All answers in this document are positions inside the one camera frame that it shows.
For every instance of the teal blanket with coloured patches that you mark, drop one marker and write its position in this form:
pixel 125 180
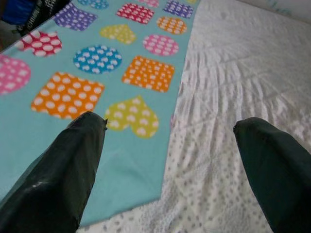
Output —
pixel 136 157

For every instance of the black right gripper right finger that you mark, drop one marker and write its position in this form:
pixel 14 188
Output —
pixel 281 184

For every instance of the black bag with white print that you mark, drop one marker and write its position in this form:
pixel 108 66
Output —
pixel 46 12

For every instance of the blue bag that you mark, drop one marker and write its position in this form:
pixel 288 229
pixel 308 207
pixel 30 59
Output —
pixel 17 11

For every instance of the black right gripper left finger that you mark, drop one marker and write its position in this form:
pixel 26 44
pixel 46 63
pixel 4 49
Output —
pixel 53 184

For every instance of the white quilted mattress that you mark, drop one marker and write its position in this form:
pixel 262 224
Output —
pixel 230 72

